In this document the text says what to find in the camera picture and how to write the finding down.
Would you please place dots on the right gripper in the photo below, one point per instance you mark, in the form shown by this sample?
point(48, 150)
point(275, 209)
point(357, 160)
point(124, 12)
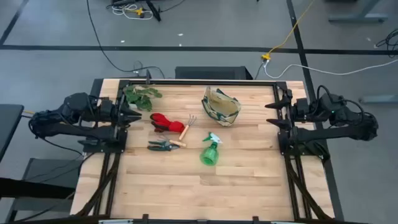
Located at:
point(301, 109)

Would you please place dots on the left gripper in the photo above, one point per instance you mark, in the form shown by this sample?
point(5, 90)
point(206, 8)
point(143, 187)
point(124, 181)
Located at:
point(109, 110)

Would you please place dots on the red black gardening gloves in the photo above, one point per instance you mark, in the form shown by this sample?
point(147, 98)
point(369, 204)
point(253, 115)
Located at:
point(166, 123)

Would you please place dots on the green pruning shears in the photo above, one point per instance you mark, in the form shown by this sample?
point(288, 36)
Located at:
point(158, 145)

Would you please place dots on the green spray bottle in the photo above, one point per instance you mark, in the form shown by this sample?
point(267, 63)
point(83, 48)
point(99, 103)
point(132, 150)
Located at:
point(210, 155)

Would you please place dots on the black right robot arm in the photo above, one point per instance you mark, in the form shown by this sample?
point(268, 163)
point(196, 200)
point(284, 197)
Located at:
point(329, 133)

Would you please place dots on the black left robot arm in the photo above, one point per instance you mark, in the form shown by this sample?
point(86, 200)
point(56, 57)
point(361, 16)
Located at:
point(77, 130)

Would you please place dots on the beige green gardening bag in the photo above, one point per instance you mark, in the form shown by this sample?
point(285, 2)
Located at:
point(222, 107)

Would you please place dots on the green plant in white pot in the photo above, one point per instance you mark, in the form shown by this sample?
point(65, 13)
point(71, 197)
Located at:
point(141, 99)

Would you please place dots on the yellow plug connector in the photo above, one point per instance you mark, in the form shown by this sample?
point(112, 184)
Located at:
point(265, 56)

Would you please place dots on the black computer case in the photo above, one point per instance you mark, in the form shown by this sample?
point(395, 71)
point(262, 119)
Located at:
point(213, 73)

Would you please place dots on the grey floor foot bar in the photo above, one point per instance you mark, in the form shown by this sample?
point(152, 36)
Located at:
point(377, 99)

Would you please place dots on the black tripod leg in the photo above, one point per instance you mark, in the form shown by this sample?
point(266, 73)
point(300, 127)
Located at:
point(154, 11)

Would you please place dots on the grey shelf cart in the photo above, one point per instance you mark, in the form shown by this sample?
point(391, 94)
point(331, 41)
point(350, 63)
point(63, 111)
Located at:
point(40, 174)

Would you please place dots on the black side table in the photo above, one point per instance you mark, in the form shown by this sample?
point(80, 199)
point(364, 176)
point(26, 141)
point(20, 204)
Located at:
point(9, 124)

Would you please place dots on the grey desk leg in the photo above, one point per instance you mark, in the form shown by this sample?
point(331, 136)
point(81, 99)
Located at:
point(357, 17)

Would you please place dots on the black aluminium table frame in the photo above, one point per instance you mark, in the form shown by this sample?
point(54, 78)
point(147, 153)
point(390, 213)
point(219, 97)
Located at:
point(202, 82)

